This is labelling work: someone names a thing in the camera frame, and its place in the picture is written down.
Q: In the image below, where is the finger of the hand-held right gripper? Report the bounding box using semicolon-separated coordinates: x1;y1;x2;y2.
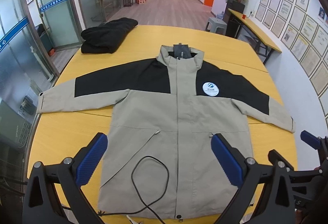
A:
268;149;295;172
300;130;324;151

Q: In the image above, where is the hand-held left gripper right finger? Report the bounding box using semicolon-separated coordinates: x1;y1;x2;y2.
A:
210;133;306;224

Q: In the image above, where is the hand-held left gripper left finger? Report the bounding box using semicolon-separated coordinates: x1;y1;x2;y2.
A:
23;132;109;224

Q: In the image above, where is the beige and black jacket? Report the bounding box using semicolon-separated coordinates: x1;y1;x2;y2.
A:
36;43;296;221

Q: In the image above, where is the long wooden side desk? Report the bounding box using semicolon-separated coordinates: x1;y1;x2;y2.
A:
228;8;282;66

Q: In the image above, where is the folded black garment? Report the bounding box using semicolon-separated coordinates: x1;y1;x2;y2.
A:
81;18;139;54

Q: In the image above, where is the grey plastic stool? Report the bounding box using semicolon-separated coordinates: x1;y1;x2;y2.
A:
205;17;228;35

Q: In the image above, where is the black cabinet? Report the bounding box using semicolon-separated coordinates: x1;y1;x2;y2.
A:
223;0;246;39

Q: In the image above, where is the black cable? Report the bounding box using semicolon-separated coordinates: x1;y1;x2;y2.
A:
99;156;170;224

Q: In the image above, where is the wall of framed certificates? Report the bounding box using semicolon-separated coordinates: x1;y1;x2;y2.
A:
255;0;328;98

